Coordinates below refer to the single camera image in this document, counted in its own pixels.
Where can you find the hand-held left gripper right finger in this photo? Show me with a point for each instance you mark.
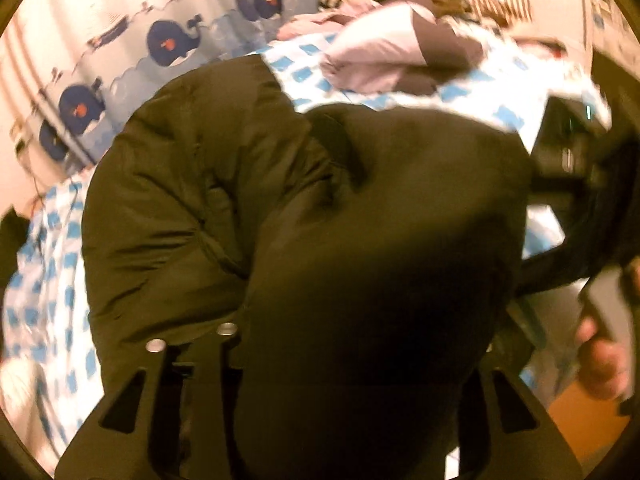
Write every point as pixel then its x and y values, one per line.
pixel 542 442

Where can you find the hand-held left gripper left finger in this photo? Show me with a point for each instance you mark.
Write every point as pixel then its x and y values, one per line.
pixel 200 360

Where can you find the black padded jacket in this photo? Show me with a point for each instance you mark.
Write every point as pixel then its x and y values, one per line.
pixel 310 240

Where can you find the pink and grey folded clothes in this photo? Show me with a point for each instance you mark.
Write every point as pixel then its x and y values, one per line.
pixel 395 55

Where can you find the person's right hand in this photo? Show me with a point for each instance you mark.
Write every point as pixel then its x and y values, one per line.
pixel 602 360

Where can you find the blue checkered bed sheet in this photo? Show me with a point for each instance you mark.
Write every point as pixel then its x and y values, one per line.
pixel 50 280

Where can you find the pink whale print curtain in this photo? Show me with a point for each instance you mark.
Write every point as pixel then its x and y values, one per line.
pixel 120 65

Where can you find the wall socket with plug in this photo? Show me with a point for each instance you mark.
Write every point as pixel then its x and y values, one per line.
pixel 20 135

